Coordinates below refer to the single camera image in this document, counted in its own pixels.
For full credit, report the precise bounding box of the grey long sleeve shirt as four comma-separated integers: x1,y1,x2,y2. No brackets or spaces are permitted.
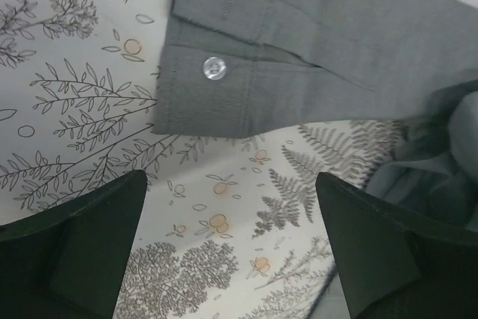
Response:
153,0,477,318

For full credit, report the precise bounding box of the floral patterned table mat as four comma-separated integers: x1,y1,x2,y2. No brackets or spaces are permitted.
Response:
1,0,477,318

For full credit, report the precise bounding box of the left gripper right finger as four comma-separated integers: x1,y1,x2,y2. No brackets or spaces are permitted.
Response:
316,173,477,318

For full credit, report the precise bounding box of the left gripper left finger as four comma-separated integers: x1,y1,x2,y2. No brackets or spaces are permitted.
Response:
1,170,147,318

